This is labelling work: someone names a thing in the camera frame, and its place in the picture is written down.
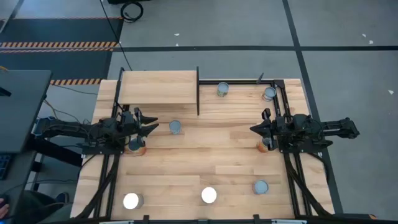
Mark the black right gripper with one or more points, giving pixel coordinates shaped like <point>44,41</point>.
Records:
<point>281,130</point>

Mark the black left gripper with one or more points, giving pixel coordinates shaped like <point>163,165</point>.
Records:
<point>127,124</point>

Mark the corn can orange label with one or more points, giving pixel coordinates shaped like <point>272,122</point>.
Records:
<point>139,151</point>
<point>260,148</point>

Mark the carrots box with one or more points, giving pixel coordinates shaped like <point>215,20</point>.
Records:
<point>175,127</point>

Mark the green patterned can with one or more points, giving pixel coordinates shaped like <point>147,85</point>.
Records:
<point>222,89</point>

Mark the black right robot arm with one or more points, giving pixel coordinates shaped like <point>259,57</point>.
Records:
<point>335,129</point>

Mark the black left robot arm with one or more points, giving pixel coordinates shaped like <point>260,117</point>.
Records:
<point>68,129</point>

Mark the person's blue shoe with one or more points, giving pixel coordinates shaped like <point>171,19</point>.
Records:
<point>62,198</point>

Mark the grey desk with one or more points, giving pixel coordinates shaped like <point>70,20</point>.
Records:
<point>21,109</point>

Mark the person's leg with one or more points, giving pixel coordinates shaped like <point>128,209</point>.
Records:
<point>37,207</point>

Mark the dark keyboard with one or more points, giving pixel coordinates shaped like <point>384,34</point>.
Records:
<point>3,166</point>

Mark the person's hand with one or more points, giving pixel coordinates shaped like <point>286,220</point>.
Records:
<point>2,210</point>

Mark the wooden shelf with black frame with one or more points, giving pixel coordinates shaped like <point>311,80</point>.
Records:
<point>158,87</point>

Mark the black table frame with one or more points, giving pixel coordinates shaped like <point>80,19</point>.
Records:
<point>239,82</point>

